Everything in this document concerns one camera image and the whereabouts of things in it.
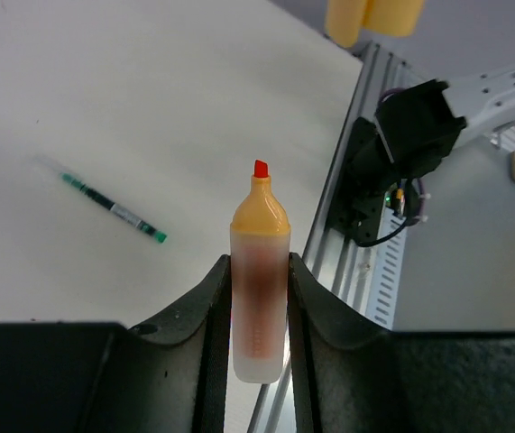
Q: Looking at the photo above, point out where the aluminium mounting rail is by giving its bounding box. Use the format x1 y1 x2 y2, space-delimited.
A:
247 40 411 433

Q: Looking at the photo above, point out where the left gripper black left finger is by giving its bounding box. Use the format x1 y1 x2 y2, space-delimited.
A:
0 256 231 432

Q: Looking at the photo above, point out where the white slotted cable duct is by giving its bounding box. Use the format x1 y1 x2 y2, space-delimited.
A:
364 211 409 330

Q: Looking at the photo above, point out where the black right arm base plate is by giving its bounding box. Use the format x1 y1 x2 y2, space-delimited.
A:
328 117 400 247

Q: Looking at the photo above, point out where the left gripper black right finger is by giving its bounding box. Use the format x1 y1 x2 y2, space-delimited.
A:
288 253 515 432

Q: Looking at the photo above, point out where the orange highlighter cap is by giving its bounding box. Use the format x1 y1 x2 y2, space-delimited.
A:
324 0 425 48

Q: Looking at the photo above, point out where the orange highlighter pen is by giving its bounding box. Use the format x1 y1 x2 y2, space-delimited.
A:
230 160 291 384

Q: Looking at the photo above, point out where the green gel pen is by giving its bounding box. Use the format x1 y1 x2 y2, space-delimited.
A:
35 156 167 244

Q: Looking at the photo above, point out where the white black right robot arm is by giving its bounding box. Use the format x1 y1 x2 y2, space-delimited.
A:
345 66 515 200

